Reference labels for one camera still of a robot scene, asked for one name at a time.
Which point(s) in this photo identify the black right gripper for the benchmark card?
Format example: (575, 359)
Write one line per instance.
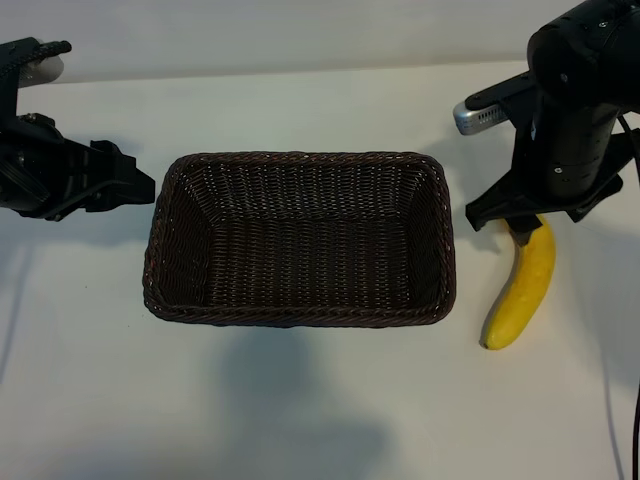
(500, 202)

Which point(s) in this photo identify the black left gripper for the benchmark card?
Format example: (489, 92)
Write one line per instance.
(45, 170)

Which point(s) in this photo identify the yellow banana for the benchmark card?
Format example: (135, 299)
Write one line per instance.
(525, 290)

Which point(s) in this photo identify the dark brown wicker basket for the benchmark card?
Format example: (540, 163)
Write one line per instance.
(300, 250)

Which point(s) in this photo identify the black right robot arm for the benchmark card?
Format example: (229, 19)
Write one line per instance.
(575, 100)

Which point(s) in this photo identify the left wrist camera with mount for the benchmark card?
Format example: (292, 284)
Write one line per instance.
(15, 60)

